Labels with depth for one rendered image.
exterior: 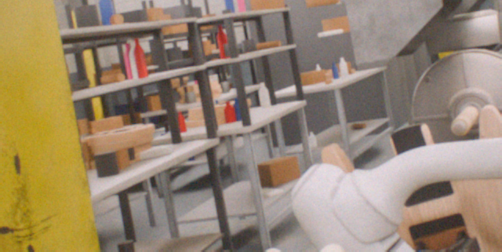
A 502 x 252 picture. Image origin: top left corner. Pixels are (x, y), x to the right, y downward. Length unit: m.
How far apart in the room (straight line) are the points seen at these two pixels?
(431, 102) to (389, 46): 0.32
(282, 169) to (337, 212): 6.15
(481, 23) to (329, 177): 0.75
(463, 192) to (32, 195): 0.88
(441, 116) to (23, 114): 0.87
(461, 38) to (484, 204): 0.45
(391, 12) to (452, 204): 0.36
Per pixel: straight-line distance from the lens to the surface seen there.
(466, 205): 1.76
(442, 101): 2.04
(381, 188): 1.41
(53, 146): 2.15
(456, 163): 1.40
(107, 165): 5.05
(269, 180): 7.49
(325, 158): 1.79
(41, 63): 2.15
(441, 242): 1.78
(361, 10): 1.77
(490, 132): 1.73
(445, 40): 2.08
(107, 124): 8.37
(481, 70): 2.03
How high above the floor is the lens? 1.48
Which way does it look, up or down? 3 degrees down
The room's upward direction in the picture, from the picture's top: 10 degrees counter-clockwise
